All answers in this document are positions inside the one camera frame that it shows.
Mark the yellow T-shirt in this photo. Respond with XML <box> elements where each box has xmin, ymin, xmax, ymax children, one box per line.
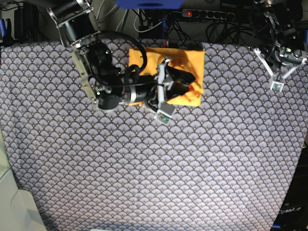
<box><xmin>127</xmin><ymin>47</ymin><xmax>205</xmax><ymax>108</ymax></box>

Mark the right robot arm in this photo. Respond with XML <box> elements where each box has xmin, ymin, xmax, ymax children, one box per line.
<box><xmin>47</xmin><ymin>0</ymin><xmax>195</xmax><ymax>113</ymax></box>

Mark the blue fan-patterned tablecloth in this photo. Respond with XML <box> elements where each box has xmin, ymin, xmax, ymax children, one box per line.
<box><xmin>0</xmin><ymin>42</ymin><xmax>308</xmax><ymax>231</ymax></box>

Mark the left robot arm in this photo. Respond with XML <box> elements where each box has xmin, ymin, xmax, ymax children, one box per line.
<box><xmin>248</xmin><ymin>0</ymin><xmax>308</xmax><ymax>83</ymax></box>

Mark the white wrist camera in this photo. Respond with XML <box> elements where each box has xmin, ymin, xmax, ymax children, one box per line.
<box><xmin>269</xmin><ymin>79</ymin><xmax>284</xmax><ymax>92</ymax></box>
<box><xmin>154</xmin><ymin>103</ymin><xmax>176</xmax><ymax>124</ymax></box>

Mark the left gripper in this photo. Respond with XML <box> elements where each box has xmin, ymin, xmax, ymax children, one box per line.
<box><xmin>254</xmin><ymin>47</ymin><xmax>308</xmax><ymax>79</ymax></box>

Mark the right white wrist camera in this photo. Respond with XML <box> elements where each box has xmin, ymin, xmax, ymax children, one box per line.
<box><xmin>154</xmin><ymin>103</ymin><xmax>176</xmax><ymax>124</ymax></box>

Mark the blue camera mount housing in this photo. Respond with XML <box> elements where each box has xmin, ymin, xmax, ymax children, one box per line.
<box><xmin>116</xmin><ymin>0</ymin><xmax>183</xmax><ymax>9</ymax></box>

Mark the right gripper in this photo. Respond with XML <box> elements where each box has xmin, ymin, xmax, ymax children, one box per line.
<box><xmin>145</xmin><ymin>57</ymin><xmax>195</xmax><ymax>113</ymax></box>

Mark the black OpenArm box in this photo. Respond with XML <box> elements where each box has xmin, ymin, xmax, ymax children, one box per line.
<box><xmin>271</xmin><ymin>147</ymin><xmax>308</xmax><ymax>231</ymax></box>

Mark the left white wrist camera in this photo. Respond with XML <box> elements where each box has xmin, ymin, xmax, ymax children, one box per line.
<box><xmin>269</xmin><ymin>79</ymin><xmax>284</xmax><ymax>92</ymax></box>

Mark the grey plastic bin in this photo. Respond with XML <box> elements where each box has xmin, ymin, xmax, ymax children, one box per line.
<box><xmin>0</xmin><ymin>134</ymin><xmax>46</xmax><ymax>231</ymax></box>

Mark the black power strip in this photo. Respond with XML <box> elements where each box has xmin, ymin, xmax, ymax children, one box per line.
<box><xmin>181</xmin><ymin>9</ymin><xmax>235</xmax><ymax>21</ymax></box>

